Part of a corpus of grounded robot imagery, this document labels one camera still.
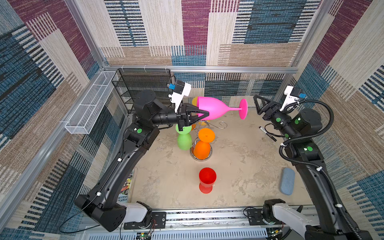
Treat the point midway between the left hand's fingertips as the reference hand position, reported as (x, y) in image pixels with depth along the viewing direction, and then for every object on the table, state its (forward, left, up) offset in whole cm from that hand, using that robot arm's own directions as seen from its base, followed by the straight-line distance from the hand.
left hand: (209, 114), depth 49 cm
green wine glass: (+9, +9, -27) cm, 30 cm away
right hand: (+12, -21, -5) cm, 24 cm away
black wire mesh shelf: (+55, +47, -25) cm, 77 cm away
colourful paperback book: (-12, +41, -48) cm, 64 cm away
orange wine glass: (+3, +1, -27) cm, 28 cm away
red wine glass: (-6, -2, -40) cm, 40 cm away
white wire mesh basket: (+29, +71, -33) cm, 84 cm away
